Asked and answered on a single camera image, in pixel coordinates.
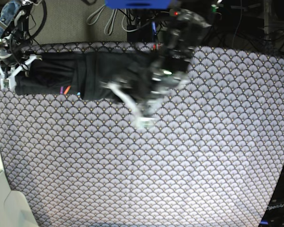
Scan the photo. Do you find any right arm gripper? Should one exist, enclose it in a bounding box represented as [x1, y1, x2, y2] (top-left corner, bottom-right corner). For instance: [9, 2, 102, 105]
[0, 35, 42, 90]

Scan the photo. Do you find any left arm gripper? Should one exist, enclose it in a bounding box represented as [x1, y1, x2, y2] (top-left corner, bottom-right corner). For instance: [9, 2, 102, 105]
[104, 63, 189, 129]

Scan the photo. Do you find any dark grey T-shirt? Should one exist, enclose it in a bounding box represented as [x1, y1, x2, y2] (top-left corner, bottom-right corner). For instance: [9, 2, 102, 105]
[15, 52, 159, 102]

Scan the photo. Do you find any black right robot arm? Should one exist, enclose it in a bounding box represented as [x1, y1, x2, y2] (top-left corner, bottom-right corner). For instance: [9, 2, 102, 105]
[0, 0, 47, 90]

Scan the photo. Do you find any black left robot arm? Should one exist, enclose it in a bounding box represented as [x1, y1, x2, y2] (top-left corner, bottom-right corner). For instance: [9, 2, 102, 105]
[101, 2, 216, 128]

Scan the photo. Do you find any fan-patterned table cloth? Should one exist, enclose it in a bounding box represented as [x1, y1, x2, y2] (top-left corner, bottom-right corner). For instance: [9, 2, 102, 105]
[0, 47, 284, 227]

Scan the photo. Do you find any white plastic bin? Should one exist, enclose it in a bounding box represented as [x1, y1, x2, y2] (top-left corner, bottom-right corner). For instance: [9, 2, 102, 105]
[0, 171, 38, 227]

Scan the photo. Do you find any black OpenArm base box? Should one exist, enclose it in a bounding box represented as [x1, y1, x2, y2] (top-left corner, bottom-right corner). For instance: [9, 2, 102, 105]
[259, 166, 284, 227]

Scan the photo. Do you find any grey looped cable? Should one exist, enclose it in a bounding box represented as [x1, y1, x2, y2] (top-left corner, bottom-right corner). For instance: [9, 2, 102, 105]
[86, 4, 119, 35]

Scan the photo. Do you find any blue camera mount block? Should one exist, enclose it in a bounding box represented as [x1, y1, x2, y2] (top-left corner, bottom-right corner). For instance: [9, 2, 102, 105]
[105, 0, 172, 9]

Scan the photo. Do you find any tangle of black cables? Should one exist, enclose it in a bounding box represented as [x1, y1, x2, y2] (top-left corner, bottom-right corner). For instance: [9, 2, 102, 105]
[203, 14, 284, 57]

